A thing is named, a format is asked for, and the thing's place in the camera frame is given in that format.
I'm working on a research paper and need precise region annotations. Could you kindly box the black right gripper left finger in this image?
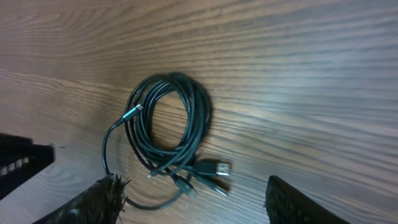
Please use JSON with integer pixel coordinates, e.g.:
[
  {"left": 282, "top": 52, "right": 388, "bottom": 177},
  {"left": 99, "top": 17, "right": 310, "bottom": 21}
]
[{"left": 34, "top": 172, "right": 129, "bottom": 224}]

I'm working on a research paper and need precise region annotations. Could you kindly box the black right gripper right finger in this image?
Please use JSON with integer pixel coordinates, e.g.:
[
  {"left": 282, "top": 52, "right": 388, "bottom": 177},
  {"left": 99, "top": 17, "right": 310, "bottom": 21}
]
[{"left": 264, "top": 175, "right": 348, "bottom": 224}]

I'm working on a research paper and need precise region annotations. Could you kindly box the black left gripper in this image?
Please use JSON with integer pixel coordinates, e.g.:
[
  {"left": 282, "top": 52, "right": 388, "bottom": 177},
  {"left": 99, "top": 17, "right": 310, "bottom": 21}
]
[{"left": 1, "top": 133, "right": 55, "bottom": 198}]

